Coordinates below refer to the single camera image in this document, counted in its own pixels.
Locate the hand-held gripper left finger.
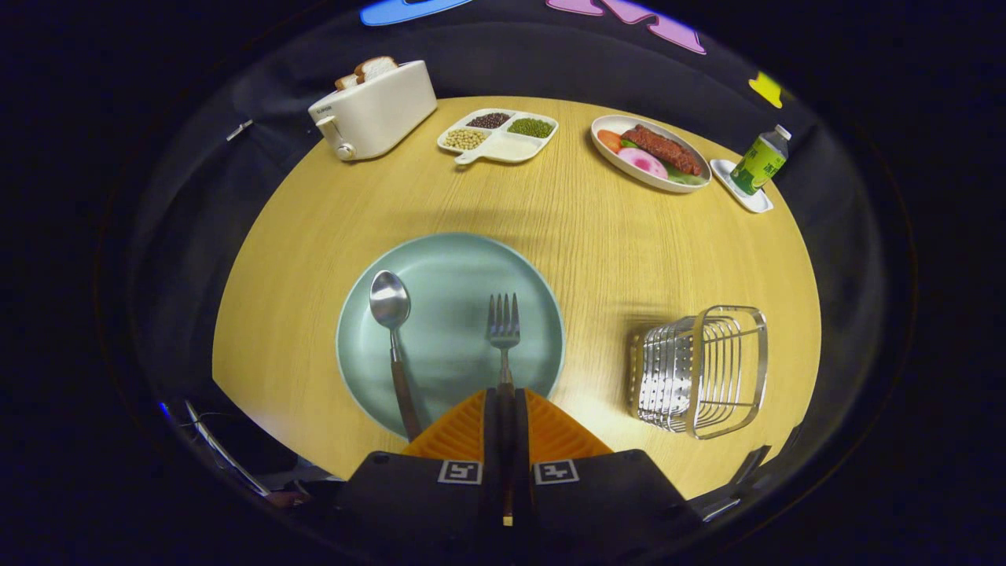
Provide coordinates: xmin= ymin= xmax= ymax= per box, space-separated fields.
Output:
xmin=334 ymin=388 xmax=508 ymax=545

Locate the brown meat piece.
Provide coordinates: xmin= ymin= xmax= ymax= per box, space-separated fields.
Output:
xmin=621 ymin=124 xmax=703 ymax=176

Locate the small white dish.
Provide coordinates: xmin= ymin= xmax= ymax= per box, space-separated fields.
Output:
xmin=710 ymin=159 xmax=774 ymax=214

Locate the metal spoon with brown handle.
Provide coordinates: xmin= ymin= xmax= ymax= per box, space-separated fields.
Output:
xmin=369 ymin=270 xmax=423 ymax=442

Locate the white toaster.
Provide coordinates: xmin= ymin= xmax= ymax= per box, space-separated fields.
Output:
xmin=307 ymin=60 xmax=438 ymax=162

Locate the metal fork with dark handle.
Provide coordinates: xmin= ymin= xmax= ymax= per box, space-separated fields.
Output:
xmin=487 ymin=292 xmax=521 ymax=472

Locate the white oval food plate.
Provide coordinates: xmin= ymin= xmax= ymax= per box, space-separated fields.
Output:
xmin=590 ymin=115 xmax=713 ymax=194

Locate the white divided tray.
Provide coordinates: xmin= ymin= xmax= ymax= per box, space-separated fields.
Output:
xmin=437 ymin=108 xmax=560 ymax=166

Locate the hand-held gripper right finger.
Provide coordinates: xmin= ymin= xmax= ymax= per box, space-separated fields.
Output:
xmin=513 ymin=388 xmax=702 ymax=548

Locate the pink round food slice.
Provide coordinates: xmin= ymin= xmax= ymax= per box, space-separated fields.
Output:
xmin=617 ymin=147 xmax=669 ymax=180

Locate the large bread slice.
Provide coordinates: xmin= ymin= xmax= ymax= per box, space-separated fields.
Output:
xmin=354 ymin=56 xmax=399 ymax=84

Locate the teal round plate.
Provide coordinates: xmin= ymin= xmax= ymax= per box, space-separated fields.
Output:
xmin=336 ymin=232 xmax=566 ymax=441

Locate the silver laptop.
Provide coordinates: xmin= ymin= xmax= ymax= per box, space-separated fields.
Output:
xmin=185 ymin=400 xmax=272 ymax=498

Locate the metal wire basket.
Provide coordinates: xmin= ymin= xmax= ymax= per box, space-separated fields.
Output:
xmin=627 ymin=305 xmax=769 ymax=440

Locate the green label drink bottle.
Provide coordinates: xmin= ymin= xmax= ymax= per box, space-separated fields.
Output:
xmin=729 ymin=124 xmax=792 ymax=196

